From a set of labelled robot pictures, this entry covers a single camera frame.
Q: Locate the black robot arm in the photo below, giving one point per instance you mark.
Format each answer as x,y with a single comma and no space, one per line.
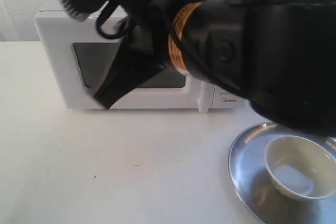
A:
277,54

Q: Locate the cream ceramic bowl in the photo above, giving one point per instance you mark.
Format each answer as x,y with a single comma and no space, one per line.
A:
300,169

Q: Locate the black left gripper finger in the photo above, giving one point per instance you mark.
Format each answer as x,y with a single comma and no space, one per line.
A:
130,43

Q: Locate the white microwave oven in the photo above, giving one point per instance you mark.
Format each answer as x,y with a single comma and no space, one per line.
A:
65,37

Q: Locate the round steel tray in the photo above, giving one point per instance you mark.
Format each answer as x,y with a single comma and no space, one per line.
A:
247,169

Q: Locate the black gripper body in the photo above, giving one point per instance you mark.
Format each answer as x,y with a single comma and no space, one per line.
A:
166,21

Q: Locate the white microwave oven body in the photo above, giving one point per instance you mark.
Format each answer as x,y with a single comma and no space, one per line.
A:
223,95

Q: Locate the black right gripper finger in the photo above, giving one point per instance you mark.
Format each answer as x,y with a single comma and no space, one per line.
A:
127,71

